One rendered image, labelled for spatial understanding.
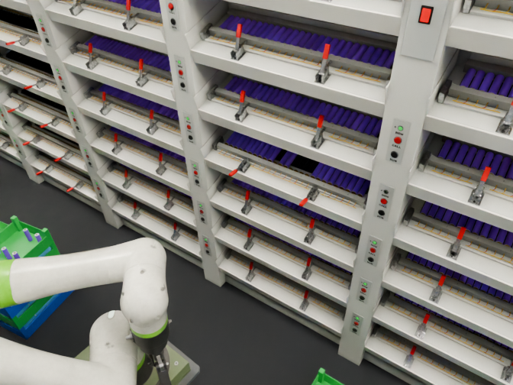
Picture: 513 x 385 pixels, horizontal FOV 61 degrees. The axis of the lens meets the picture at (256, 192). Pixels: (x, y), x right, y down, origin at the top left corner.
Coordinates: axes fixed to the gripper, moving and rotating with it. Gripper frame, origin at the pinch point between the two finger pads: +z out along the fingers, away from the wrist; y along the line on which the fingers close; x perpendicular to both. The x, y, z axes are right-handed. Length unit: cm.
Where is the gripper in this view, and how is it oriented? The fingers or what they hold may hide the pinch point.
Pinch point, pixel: (159, 372)
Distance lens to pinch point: 138.2
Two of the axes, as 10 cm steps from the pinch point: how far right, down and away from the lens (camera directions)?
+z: -0.4, 7.5, 6.6
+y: 4.4, 6.0, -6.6
